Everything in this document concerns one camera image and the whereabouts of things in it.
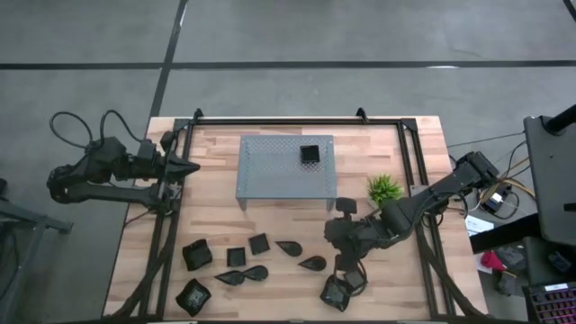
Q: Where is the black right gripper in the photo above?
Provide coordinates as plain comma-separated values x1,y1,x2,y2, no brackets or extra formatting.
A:
323,215,370,291

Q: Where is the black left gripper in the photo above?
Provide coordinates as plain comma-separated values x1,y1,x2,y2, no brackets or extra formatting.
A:
129,152,202,183

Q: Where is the black teardrop plate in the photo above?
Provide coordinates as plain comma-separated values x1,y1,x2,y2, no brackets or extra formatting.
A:
214,269,247,287
274,239,304,258
242,264,270,283
298,255,329,272

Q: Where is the green plant in white pot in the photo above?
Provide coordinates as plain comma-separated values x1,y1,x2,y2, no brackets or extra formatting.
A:
366,174,405,209

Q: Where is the grey perforated metal shelf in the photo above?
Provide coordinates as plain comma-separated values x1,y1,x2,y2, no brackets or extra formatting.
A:
235,134,338,212

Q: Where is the white paper sheet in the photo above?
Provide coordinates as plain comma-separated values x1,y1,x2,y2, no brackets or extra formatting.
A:
465,214,495,238

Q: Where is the red object on floor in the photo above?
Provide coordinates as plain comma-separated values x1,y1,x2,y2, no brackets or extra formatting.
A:
480,250,508,274

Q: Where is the grey metal cart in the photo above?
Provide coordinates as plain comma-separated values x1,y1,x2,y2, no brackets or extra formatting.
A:
0,177,74,324

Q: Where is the black desk leg bar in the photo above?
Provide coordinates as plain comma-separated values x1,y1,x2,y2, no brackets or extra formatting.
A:
470,213,541,256

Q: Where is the power adapter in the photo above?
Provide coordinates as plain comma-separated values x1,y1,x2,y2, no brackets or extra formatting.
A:
479,191,508,215

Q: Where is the backlit black keyboard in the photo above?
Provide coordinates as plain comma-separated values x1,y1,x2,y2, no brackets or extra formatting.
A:
523,282,576,324

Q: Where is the black stand pole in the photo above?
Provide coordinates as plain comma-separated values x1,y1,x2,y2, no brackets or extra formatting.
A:
542,103,576,135

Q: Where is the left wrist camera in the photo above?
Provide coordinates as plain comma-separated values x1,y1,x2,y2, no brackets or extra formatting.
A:
159,130,177,154

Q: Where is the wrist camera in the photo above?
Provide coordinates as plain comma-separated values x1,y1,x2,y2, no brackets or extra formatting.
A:
335,196,358,218
159,130,177,154

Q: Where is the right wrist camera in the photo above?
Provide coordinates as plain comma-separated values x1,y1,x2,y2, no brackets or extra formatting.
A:
335,196,358,218

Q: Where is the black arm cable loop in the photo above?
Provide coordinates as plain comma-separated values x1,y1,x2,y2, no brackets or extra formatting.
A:
99,108,143,145
48,111,95,150

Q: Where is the black aluminium rig frame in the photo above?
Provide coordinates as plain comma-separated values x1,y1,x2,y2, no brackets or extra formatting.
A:
114,114,490,323

